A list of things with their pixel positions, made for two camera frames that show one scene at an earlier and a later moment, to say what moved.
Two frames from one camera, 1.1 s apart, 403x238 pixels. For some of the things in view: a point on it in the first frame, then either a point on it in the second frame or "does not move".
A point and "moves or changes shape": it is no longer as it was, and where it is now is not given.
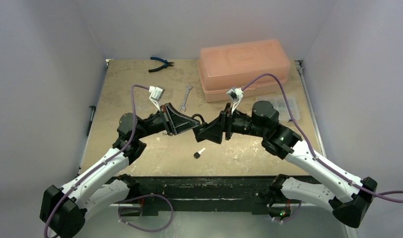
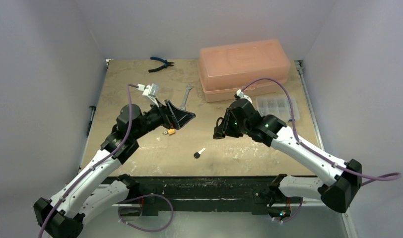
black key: x=196 y=155 does not move
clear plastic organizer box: x=278 y=103 does not move
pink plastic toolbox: x=222 y=68 does not move
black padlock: x=203 y=123 moves or changes shape
